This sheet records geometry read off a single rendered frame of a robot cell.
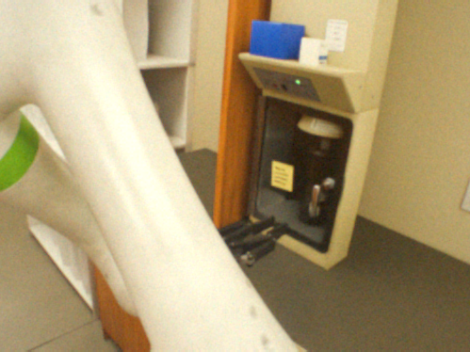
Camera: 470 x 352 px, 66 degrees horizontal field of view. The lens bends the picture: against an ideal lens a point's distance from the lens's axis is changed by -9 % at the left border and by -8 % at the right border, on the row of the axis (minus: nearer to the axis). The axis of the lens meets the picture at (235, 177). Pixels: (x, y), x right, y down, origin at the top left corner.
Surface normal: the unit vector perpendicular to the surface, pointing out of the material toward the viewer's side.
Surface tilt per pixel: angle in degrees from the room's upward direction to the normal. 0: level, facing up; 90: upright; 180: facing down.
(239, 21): 90
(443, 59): 90
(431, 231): 90
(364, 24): 90
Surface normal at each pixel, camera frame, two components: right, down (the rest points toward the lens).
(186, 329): -0.15, -0.11
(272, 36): -0.71, 0.22
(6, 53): 0.16, 0.43
